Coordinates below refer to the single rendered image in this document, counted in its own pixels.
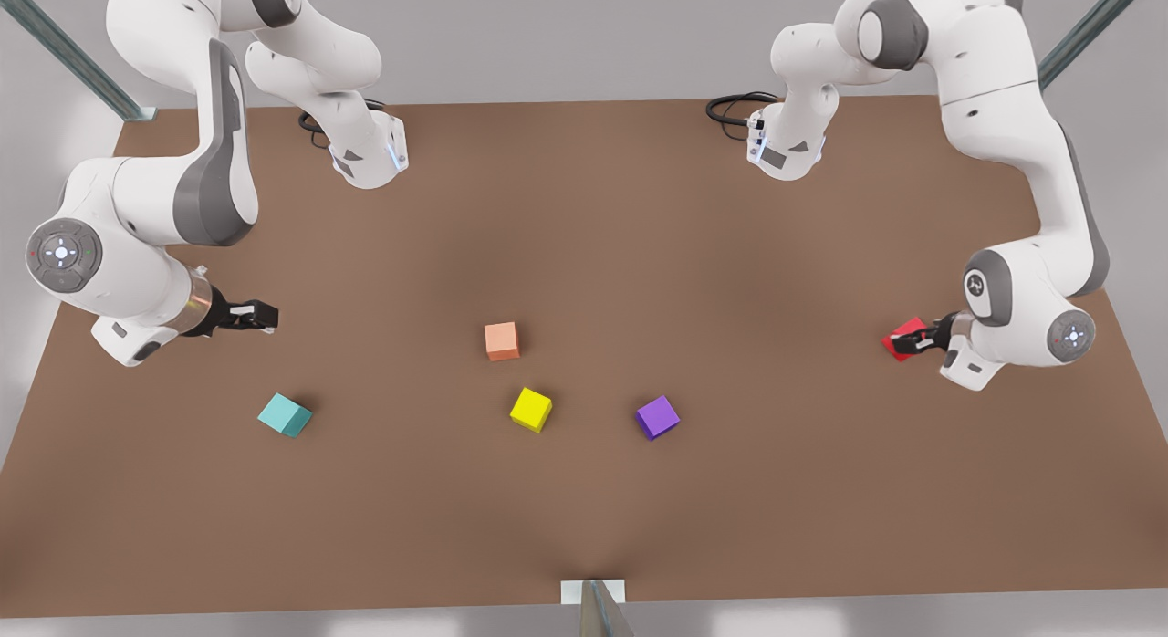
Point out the red wooden cube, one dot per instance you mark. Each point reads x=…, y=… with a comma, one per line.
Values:
x=902, y=331

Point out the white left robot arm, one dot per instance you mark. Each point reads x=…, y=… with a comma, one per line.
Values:
x=1004, y=117

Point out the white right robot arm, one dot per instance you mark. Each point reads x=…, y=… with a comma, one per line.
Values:
x=137, y=199

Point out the teal wooden cube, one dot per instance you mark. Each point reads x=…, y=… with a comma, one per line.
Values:
x=284, y=415

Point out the orange wooden cube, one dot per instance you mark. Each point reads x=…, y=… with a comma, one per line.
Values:
x=502, y=340

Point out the purple wooden cube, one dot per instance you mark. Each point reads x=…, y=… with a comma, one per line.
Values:
x=657, y=417

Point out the yellow wooden cube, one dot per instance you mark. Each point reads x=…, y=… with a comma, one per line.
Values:
x=530, y=409

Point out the silver frame post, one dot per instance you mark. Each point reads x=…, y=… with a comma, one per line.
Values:
x=64, y=48
x=1090, y=30
x=600, y=610

